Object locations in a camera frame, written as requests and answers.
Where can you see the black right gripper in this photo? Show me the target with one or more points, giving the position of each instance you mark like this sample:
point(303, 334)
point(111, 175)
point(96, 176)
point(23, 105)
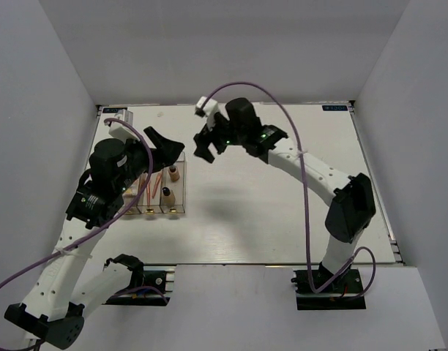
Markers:
point(202, 143)

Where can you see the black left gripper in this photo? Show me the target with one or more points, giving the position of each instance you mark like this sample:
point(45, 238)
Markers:
point(166, 151)

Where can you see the small foundation bottle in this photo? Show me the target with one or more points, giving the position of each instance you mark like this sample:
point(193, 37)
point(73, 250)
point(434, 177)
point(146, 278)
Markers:
point(174, 173)

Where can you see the tall foundation bottle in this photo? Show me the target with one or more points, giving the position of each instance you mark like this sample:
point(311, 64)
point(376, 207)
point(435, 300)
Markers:
point(168, 197)

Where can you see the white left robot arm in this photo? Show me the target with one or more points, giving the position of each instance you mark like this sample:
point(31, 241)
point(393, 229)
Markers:
point(53, 312)

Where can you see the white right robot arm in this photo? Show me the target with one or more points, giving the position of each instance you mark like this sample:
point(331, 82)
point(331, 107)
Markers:
point(349, 198)

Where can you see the right clear organizer bin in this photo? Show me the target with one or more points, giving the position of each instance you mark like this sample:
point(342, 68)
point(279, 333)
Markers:
point(178, 188)

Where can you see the middle clear organizer bin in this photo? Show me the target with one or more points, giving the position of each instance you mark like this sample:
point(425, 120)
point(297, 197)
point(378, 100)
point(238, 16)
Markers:
point(154, 208)

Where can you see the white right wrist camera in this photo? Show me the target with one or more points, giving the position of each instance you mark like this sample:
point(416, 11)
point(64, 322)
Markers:
point(206, 108)

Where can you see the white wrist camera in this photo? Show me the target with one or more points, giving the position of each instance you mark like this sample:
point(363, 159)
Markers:
point(206, 108)
point(121, 124)

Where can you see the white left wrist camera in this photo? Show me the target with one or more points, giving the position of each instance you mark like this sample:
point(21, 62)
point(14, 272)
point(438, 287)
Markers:
point(121, 124)

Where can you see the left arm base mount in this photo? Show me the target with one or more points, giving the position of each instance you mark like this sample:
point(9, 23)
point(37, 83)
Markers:
point(152, 286)

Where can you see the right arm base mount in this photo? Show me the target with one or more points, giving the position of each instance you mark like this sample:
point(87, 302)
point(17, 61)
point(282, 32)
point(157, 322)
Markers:
point(338, 296)

